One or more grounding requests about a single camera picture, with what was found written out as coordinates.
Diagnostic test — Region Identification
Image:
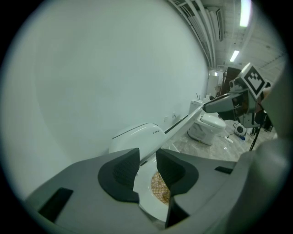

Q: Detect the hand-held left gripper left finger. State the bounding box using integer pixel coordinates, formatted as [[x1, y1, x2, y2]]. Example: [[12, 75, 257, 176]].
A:
[[25, 147, 159, 234]]

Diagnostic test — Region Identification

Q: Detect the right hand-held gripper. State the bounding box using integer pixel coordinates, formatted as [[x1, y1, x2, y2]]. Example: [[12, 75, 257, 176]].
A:
[[202, 62, 268, 129]]

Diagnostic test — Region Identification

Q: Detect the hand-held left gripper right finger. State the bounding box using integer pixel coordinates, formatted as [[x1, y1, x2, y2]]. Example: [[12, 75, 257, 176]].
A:
[[156, 148, 237, 229]]

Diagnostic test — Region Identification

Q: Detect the white toilet lid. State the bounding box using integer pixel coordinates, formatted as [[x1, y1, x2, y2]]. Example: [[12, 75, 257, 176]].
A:
[[137, 105, 206, 165]]

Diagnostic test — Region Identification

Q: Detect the person's right forearm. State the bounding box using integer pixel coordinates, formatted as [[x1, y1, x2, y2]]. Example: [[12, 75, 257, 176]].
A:
[[260, 82, 273, 101]]

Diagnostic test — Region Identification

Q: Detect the white tank toilet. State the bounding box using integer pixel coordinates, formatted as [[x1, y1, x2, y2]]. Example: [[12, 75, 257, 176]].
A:
[[187, 99, 227, 146]]

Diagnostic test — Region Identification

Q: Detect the white round device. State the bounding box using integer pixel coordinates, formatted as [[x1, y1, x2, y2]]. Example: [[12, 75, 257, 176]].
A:
[[235, 122, 247, 137]]

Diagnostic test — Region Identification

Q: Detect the dark wooden partition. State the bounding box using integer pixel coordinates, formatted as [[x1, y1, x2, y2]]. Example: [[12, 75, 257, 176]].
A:
[[219, 66, 243, 96]]

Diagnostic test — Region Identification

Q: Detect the woven wicker mat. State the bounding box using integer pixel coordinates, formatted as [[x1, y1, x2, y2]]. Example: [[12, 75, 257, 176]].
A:
[[150, 171, 172, 207]]

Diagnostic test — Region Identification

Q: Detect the long ceiling light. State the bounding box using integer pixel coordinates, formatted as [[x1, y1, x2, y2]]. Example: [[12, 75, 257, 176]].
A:
[[229, 50, 240, 63], [239, 0, 253, 28]]

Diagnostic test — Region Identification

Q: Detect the white ceiling pipe run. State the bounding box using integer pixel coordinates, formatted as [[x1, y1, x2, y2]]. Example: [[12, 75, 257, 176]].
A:
[[168, 0, 217, 69]]

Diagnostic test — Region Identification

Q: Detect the white ceiling air conditioner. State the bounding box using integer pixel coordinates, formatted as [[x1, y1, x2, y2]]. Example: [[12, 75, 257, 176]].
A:
[[205, 6, 224, 43]]

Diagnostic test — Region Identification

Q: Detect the right hand-held gripper black cable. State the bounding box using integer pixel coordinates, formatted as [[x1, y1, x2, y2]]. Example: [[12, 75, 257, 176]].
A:
[[249, 109, 268, 152]]

